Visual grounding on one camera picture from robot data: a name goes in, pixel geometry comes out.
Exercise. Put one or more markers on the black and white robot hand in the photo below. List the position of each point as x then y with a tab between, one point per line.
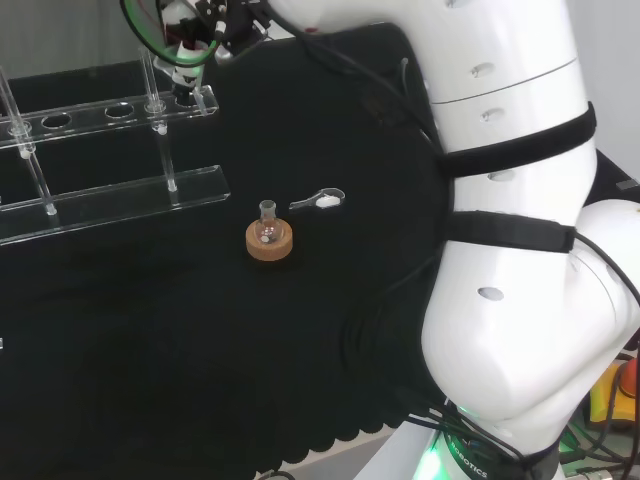
183	82

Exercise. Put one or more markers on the clear acrylic funnel stand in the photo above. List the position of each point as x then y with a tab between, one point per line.
125	200

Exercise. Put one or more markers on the black cloth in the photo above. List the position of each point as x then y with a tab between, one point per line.
150	350

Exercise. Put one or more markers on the yellow stop button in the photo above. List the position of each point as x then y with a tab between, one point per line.
627	400

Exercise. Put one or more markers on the glass weighing funnel with powder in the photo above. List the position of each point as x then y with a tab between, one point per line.
327	201

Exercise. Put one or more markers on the small glass round-bottom flask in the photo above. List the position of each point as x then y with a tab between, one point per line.
267	230

